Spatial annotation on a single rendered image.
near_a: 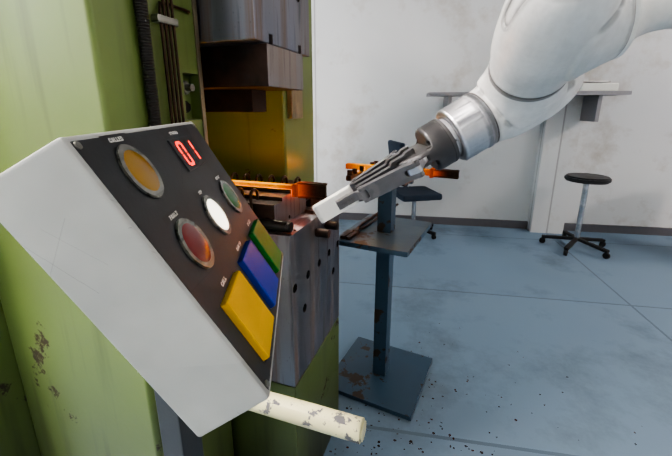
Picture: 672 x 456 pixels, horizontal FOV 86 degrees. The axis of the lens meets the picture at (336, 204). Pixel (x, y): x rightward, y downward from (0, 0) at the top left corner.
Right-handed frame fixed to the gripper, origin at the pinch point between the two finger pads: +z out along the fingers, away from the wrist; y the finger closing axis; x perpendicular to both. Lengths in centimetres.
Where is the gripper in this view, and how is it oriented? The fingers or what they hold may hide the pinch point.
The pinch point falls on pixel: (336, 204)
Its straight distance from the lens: 57.5
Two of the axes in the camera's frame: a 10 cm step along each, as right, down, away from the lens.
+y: -1.0, -2.5, 9.6
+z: -8.6, 5.1, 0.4
